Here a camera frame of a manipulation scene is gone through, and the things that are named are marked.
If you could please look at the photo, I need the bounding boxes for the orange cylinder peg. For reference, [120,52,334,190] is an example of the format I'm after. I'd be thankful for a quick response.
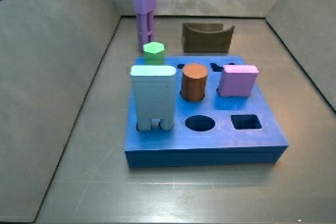
[180,63,208,102]

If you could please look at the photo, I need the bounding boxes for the dark curved holder stand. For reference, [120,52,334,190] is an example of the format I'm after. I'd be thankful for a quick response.
[183,23,235,53]

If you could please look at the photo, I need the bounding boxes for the green hexagonal peg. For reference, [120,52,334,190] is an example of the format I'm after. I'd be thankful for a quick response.
[143,42,166,65]

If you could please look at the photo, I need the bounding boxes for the blue peg board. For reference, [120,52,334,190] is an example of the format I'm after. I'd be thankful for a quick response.
[126,56,290,168]

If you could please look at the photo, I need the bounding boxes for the light blue tall block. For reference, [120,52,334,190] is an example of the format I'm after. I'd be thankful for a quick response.
[130,65,178,131]

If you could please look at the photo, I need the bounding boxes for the purple three prong peg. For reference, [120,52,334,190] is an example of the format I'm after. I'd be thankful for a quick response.
[132,0,156,50]

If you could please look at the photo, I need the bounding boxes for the pink rectangular block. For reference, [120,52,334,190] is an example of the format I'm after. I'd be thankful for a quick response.
[218,65,259,97]

